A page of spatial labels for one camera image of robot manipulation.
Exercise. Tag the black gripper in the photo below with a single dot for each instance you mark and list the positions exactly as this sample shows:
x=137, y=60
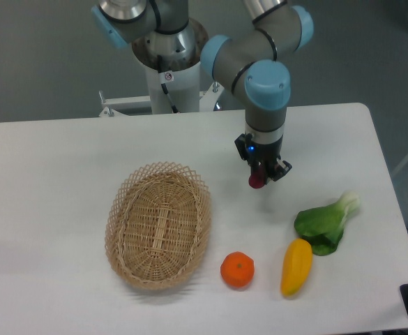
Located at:
x=255, y=153

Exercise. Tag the purple sweet potato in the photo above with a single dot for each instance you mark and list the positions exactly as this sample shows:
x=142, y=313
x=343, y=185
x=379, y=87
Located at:
x=256, y=179

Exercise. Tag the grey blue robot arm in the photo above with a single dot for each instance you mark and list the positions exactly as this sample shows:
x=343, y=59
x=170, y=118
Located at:
x=248, y=68

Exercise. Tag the green bok choy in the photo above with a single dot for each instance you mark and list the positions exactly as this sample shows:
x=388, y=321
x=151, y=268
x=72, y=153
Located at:
x=323, y=227

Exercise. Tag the orange mandarin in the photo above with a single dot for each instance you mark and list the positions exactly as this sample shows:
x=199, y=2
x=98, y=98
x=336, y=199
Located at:
x=237, y=269

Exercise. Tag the woven wicker basket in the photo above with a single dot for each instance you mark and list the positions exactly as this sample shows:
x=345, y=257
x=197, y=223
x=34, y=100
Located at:
x=158, y=226

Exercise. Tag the white metal base frame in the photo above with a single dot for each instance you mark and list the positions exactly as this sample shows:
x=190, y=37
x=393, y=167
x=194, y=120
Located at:
x=141, y=105

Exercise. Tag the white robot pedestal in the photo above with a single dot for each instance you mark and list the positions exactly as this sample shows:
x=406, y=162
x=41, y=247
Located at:
x=171, y=65

